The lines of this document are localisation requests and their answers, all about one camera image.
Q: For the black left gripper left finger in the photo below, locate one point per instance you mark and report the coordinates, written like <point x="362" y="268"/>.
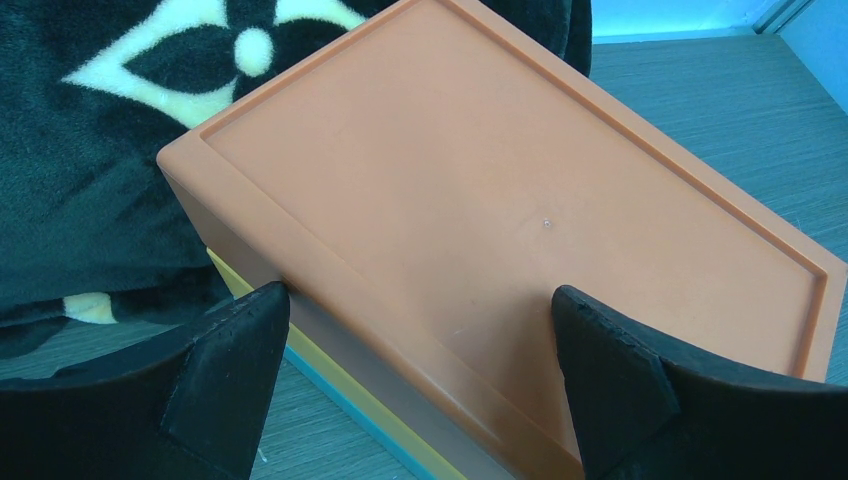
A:
<point x="189" y="403"/>

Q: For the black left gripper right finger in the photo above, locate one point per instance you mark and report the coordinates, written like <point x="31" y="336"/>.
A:
<point x="647" y="405"/>

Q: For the orange drawer organizer box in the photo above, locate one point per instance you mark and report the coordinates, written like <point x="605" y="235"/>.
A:
<point x="432" y="177"/>

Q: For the black floral blanket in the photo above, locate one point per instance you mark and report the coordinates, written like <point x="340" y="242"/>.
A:
<point x="90" y="92"/>

